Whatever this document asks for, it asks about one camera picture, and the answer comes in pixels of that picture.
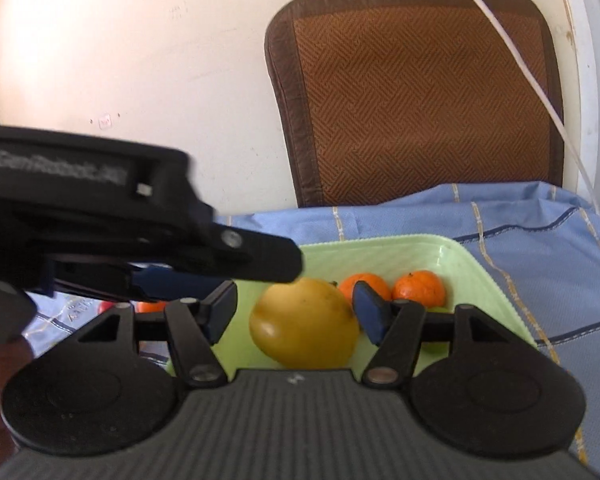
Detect brown chair back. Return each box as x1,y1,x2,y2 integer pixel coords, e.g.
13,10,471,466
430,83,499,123
264,0,566,208

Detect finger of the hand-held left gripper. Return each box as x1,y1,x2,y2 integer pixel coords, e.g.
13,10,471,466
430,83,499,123
211,225,304,283
130,265,222,302

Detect blue striped tablecloth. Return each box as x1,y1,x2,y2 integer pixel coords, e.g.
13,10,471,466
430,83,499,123
22,182,600,466

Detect green plastic basket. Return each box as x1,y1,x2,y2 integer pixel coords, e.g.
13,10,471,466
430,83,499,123
165,234,538,378

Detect large yellow citrus fruit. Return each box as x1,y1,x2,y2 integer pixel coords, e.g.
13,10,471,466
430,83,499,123
249,277,361,370

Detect white door frame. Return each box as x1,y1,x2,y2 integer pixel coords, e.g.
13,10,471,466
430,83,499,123
555,0,600,226

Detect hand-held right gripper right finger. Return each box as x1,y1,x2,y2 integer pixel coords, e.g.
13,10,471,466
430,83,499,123
352,281,523,391

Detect person's left hand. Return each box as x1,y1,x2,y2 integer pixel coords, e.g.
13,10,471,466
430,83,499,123
0,337,33,461

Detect white cable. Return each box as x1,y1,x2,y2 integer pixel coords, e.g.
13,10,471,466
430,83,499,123
437,0,600,217

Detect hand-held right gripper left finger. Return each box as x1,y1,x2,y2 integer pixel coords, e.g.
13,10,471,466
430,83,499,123
77,280,238,389

